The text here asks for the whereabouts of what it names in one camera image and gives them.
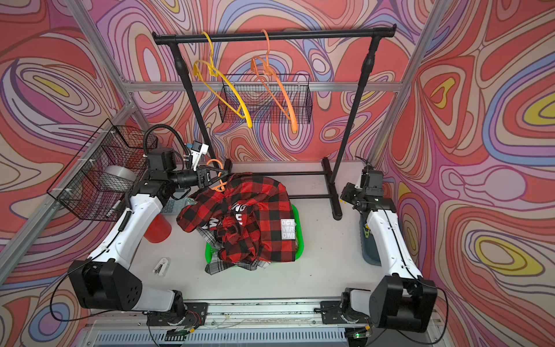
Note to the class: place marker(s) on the rear black wire basket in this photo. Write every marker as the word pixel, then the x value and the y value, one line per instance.
pixel 267 98

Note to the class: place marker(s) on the green plastic basket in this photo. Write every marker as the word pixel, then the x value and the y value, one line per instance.
pixel 298 243

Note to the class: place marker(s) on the red plaid long-sleeve shirt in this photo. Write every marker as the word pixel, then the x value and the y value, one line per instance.
pixel 246 219

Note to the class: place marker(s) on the grey tape roll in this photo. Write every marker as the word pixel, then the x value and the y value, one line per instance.
pixel 117 179

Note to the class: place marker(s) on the red plastic cup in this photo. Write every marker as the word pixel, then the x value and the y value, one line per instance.
pixel 159 230

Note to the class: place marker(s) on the black clothes rack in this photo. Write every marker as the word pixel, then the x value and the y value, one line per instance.
pixel 194 54

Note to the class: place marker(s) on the black marker in basket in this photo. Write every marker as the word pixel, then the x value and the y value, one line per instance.
pixel 113 209

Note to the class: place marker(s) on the light blue desk calculator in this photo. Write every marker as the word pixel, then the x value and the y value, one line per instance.
pixel 174 207

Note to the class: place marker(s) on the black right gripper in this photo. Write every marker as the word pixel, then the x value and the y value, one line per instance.
pixel 345 191

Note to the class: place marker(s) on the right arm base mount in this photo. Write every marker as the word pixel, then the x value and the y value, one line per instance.
pixel 335 312

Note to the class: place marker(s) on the black wire basket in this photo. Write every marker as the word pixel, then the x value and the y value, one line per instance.
pixel 77 188
pixel 267 98

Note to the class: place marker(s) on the white clothespin on table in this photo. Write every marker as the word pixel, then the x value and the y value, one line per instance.
pixel 162 267

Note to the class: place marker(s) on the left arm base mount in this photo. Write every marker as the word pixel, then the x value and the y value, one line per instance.
pixel 193 315

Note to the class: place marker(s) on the dark teal bin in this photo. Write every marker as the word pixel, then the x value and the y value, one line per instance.
pixel 369 249

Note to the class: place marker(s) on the grey plaid long-sleeve shirt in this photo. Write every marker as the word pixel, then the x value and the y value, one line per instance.
pixel 225 255

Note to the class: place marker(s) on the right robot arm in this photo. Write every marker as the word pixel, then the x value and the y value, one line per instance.
pixel 403 300

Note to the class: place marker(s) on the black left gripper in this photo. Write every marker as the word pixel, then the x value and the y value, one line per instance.
pixel 201 176

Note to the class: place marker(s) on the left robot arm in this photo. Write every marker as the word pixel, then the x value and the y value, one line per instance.
pixel 104 282

